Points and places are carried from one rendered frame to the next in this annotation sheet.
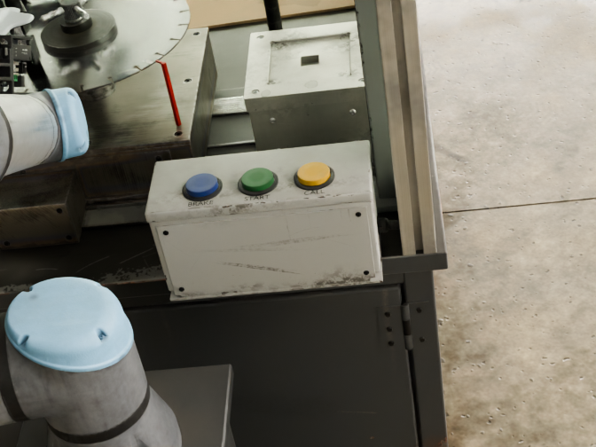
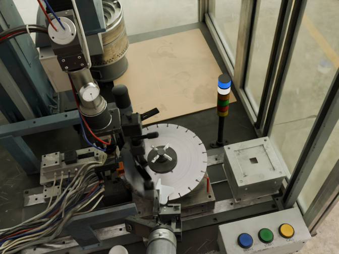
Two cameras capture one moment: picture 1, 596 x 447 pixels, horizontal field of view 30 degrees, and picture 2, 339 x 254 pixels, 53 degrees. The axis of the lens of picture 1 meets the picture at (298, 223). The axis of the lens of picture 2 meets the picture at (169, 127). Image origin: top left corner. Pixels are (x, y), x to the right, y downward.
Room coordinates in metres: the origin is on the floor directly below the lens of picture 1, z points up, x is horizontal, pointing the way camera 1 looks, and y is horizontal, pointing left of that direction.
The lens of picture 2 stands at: (0.83, 0.38, 2.02)
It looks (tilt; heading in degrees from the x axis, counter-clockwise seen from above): 53 degrees down; 346
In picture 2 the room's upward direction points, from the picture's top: 7 degrees counter-clockwise
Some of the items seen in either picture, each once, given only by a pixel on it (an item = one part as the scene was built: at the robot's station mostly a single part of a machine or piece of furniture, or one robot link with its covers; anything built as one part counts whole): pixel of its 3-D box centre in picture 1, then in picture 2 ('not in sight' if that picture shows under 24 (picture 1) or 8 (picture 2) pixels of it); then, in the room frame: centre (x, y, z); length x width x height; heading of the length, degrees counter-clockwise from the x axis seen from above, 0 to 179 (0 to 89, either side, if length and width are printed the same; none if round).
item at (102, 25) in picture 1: (76, 26); (162, 157); (1.48, 0.27, 0.96); 0.11 x 0.11 x 0.03
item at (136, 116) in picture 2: not in sight; (134, 133); (1.46, 0.34, 1.17); 0.06 x 0.05 x 0.20; 73
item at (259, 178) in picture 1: (258, 183); (266, 236); (1.11, 0.04, 0.90); 0.04 x 0.04 x 0.02
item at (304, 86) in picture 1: (316, 102); (251, 170); (1.38, -0.06, 0.82); 0.18 x 0.18 x 0.15; 82
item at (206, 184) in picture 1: (202, 188); (245, 240); (1.12, 0.11, 0.90); 0.04 x 0.04 x 0.02
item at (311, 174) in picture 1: (314, 177); (286, 231); (1.10, -0.03, 0.90); 0.04 x 0.04 x 0.02
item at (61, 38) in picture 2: not in sight; (75, 33); (1.64, 0.41, 1.45); 0.35 x 0.07 x 0.28; 172
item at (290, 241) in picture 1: (268, 222); (261, 239); (1.12, 0.04, 0.82); 0.28 x 0.11 x 0.15; 82
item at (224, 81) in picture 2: not in sight; (224, 81); (1.58, -0.02, 1.14); 0.05 x 0.04 x 0.03; 172
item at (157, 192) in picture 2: not in sight; (157, 204); (1.26, 0.34, 1.09); 0.09 x 0.02 x 0.05; 161
